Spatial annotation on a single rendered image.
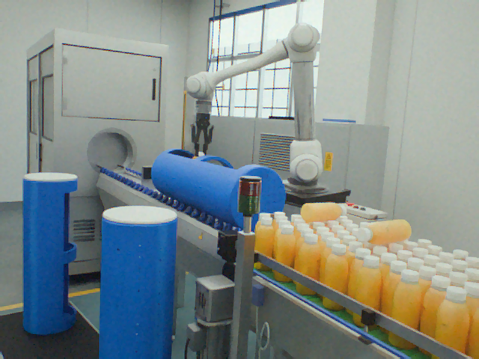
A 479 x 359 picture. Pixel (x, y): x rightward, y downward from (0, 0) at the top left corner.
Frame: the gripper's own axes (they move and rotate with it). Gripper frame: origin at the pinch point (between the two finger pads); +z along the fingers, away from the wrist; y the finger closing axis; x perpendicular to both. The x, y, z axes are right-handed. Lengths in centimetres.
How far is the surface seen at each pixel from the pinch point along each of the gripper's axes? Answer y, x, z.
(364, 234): 14, 130, 13
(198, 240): 18, 39, 39
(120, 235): 62, 62, 27
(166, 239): 46, 65, 29
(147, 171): 8, -58, 19
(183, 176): 18.9, 20.3, 11.3
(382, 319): 26, 148, 28
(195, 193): 19.3, 34.8, 17.3
